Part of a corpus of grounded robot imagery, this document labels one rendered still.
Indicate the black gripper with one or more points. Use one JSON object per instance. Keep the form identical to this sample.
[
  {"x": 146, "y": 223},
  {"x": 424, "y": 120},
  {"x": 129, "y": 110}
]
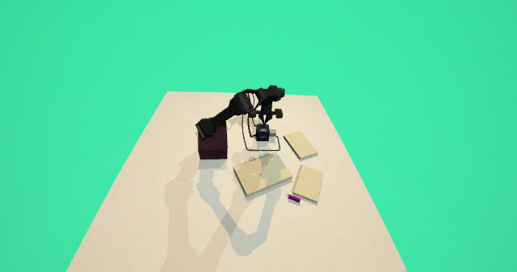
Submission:
[{"x": 266, "y": 110}]

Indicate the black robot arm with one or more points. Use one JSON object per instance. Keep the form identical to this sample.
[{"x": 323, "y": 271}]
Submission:
[{"x": 238, "y": 105}]

